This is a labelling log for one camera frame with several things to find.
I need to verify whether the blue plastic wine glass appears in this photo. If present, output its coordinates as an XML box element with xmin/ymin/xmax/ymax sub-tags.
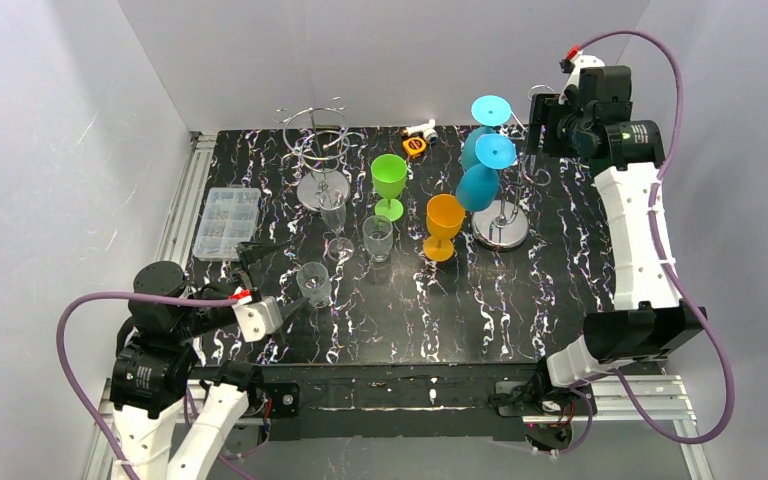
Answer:
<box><xmin>460</xmin><ymin>94</ymin><xmax>512</xmax><ymax>171</ymax></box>
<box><xmin>455</xmin><ymin>133</ymin><xmax>517</xmax><ymax>212</ymax></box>

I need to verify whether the chrome glass rack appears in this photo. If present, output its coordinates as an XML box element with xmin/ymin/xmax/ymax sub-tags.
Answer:
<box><xmin>471</xmin><ymin>109</ymin><xmax>535</xmax><ymax>251</ymax></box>
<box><xmin>273</xmin><ymin>96</ymin><xmax>365</xmax><ymax>212</ymax></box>

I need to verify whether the orange plastic wine glass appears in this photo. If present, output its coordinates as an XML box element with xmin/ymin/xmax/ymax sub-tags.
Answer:
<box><xmin>423</xmin><ymin>194</ymin><xmax>466</xmax><ymax>262</ymax></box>

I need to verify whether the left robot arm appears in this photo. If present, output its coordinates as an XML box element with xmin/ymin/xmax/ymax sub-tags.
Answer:
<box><xmin>109</xmin><ymin>242</ymin><xmax>309</xmax><ymax>479</ymax></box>

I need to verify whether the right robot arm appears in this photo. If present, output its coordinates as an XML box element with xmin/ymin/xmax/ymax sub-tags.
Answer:
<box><xmin>525</xmin><ymin>57</ymin><xmax>702</xmax><ymax>402</ymax></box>

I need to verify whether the green plastic wine glass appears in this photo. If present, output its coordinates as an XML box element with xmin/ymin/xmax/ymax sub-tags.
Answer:
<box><xmin>370</xmin><ymin>154</ymin><xmax>408</xmax><ymax>222</ymax></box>

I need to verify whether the clear stemless glass front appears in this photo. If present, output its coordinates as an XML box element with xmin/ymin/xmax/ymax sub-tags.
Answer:
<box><xmin>296</xmin><ymin>262</ymin><xmax>331</xmax><ymax>308</ymax></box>

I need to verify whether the clear stemless glass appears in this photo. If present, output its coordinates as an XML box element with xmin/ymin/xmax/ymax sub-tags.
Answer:
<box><xmin>296</xmin><ymin>262</ymin><xmax>331</xmax><ymax>308</ymax></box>
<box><xmin>362</xmin><ymin>215</ymin><xmax>393</xmax><ymax>262</ymax></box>

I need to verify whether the clear plastic screw box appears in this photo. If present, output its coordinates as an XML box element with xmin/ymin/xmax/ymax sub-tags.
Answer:
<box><xmin>192</xmin><ymin>186</ymin><xmax>261</xmax><ymax>261</ymax></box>

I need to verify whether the tall clear champagne flute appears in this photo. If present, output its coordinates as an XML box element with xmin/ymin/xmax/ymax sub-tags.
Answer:
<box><xmin>318</xmin><ymin>189</ymin><xmax>355</xmax><ymax>263</ymax></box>

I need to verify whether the clear stemless glass centre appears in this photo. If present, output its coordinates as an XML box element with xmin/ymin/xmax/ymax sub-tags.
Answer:
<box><xmin>362</xmin><ymin>215</ymin><xmax>393</xmax><ymax>262</ymax></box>

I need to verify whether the yellow tape measure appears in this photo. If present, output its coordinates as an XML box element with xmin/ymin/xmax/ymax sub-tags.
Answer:
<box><xmin>402</xmin><ymin>136</ymin><xmax>428</xmax><ymax>158</ymax></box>

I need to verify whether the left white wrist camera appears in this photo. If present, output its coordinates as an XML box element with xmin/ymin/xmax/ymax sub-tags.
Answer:
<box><xmin>231</xmin><ymin>290</ymin><xmax>284</xmax><ymax>343</ymax></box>

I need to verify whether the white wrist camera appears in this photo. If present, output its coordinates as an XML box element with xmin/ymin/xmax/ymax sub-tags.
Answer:
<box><xmin>558</xmin><ymin>44</ymin><xmax>605</xmax><ymax>104</ymax></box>
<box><xmin>231</xmin><ymin>290</ymin><xmax>284</xmax><ymax>343</ymax></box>

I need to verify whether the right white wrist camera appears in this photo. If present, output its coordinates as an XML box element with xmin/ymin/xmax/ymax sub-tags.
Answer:
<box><xmin>558</xmin><ymin>44</ymin><xmax>605</xmax><ymax>104</ymax></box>

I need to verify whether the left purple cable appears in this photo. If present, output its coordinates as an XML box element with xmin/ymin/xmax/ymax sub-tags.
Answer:
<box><xmin>55</xmin><ymin>291</ymin><xmax>259</xmax><ymax>480</ymax></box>

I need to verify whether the purple cable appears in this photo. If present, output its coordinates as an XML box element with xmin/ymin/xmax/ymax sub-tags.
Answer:
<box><xmin>55</xmin><ymin>291</ymin><xmax>259</xmax><ymax>480</ymax></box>
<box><xmin>569</xmin><ymin>29</ymin><xmax>736</xmax><ymax>458</ymax></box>

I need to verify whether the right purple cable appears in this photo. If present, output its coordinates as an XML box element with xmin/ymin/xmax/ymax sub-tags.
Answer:
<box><xmin>569</xmin><ymin>29</ymin><xmax>736</xmax><ymax>458</ymax></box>

